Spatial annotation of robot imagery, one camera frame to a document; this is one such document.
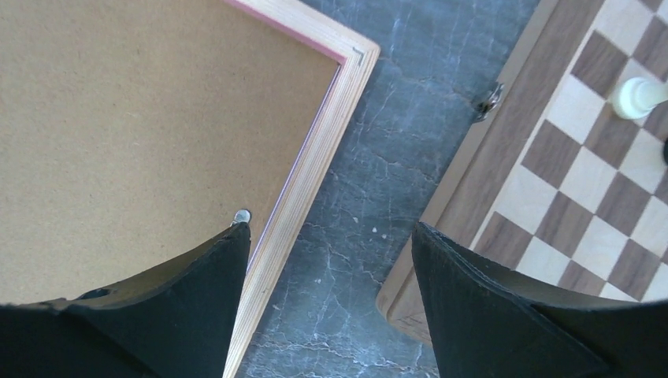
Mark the brown cardboard backing board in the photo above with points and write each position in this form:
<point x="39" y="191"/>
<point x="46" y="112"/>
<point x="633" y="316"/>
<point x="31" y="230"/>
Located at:
<point x="133" y="131"/>

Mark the wooden picture frame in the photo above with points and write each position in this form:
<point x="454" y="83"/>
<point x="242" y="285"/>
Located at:
<point x="356" y="56"/>

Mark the white chess piece left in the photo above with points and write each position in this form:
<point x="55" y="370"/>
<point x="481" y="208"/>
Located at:
<point x="637" y="97"/>

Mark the wooden chessboard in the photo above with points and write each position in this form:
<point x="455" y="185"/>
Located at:
<point x="551" y="181"/>

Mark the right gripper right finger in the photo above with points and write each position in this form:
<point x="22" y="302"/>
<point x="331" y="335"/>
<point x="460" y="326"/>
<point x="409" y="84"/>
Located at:
<point x="486" y="320"/>

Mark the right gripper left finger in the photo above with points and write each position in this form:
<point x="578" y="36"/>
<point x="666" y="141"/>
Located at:
<point x="173" y="320"/>

